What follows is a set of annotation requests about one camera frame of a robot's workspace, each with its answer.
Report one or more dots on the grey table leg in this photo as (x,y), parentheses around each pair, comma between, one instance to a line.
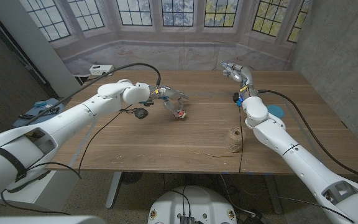
(273,194)
(113,189)

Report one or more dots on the short black remote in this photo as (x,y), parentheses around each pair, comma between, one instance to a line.
(26,117)

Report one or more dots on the black round fan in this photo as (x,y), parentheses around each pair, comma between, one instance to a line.
(131,178)

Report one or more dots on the brown twine spool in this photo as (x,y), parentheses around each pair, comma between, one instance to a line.
(234,140)

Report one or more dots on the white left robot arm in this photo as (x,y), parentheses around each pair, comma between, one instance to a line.
(57,124)

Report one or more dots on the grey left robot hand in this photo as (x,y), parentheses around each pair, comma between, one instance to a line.
(169,95)

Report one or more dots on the blue stool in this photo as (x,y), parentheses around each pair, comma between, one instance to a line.
(26,122)

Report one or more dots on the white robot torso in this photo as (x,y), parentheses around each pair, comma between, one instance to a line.
(194,202)

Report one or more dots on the white small object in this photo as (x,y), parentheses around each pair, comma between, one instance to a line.
(49,106)

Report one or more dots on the teal small object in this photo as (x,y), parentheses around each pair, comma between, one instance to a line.
(40,104)

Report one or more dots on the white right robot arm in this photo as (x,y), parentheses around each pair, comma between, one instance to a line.
(291,149)

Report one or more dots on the long black remote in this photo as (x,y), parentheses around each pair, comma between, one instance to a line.
(50,111)

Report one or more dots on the red white match box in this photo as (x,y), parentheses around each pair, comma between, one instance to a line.
(181,114)

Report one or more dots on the blue round disc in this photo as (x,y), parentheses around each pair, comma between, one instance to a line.
(277,111)

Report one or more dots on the printed window backdrop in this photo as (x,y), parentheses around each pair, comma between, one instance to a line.
(228,46)

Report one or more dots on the loose twine strand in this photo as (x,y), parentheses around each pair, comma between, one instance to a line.
(210,154)

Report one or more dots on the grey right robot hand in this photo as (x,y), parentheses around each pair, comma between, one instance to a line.
(244,77)

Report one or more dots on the white robot chest rim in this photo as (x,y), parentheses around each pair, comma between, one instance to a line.
(42,220)

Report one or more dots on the white power strip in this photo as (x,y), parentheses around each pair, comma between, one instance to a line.
(102,70)

